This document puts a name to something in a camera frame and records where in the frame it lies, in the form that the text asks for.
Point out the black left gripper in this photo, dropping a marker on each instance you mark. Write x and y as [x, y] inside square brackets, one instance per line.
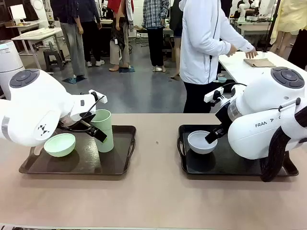
[76, 122]

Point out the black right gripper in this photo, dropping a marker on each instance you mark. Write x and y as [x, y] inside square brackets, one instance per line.
[224, 116]

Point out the blue-grey bowl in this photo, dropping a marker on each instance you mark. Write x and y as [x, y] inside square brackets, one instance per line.
[199, 146]

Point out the beige cloth mat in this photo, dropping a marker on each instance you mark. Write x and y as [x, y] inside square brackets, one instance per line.
[260, 63]

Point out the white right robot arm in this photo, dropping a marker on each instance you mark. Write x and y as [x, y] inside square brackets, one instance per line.
[259, 119]

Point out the person's right forearm white sleeve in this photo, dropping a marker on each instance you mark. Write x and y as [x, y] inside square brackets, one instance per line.
[239, 40]

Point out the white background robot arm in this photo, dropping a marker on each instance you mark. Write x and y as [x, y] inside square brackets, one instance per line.
[242, 9]

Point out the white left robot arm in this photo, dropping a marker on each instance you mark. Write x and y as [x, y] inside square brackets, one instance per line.
[36, 100]

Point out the black serving tray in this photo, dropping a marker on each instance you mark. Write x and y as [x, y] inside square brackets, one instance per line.
[216, 165]

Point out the brown serving tray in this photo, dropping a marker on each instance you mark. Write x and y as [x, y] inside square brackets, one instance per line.
[86, 163]

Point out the blue floor mat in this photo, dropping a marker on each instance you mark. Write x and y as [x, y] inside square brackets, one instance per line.
[127, 70]
[73, 79]

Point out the person's left hand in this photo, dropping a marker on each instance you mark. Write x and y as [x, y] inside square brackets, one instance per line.
[232, 51]

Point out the person's right hand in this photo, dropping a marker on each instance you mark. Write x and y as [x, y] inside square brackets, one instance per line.
[251, 53]

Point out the tall green cup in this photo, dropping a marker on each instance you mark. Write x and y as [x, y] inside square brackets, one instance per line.
[106, 141]

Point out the green bowl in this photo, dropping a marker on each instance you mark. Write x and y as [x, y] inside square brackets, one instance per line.
[60, 146]

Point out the black chair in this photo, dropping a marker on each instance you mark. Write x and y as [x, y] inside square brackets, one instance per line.
[227, 82]

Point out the white side table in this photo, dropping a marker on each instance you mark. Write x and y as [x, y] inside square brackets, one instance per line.
[242, 72]

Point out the person in white jacket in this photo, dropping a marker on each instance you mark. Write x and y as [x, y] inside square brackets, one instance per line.
[201, 48]

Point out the grey plastic stool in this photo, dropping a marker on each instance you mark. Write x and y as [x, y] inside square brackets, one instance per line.
[53, 57]

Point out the bystander in grey trousers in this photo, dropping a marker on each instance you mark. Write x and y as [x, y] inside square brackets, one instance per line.
[72, 43]

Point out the bystander in black clothes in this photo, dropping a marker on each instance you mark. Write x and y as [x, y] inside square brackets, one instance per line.
[92, 36]

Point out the bystander in red white top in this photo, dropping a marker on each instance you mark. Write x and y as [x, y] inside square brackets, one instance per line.
[118, 36]

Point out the bystander in black dress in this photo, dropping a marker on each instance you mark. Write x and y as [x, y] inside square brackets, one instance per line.
[177, 28]

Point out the bystander in plaid shirt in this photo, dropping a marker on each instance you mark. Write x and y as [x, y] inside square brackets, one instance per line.
[156, 36]

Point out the white air purifier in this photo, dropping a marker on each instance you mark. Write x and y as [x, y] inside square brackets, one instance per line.
[9, 64]

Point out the background workbench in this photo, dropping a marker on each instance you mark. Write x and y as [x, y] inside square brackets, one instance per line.
[254, 25]

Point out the white office desk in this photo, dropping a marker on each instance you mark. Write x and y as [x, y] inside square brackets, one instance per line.
[36, 36]

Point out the black tripod pole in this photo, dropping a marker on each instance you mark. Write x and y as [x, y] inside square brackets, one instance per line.
[269, 28]

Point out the bystander in yellow top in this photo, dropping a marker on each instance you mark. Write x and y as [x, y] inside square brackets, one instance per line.
[287, 19]

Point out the white computer monitor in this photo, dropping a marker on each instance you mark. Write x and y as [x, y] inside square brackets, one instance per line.
[17, 12]

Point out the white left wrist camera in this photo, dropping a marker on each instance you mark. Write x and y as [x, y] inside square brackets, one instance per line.
[100, 98]

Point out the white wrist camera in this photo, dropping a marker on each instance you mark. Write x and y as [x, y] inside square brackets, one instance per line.
[100, 98]
[212, 94]

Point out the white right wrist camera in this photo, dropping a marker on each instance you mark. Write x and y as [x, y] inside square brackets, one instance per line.
[212, 94]

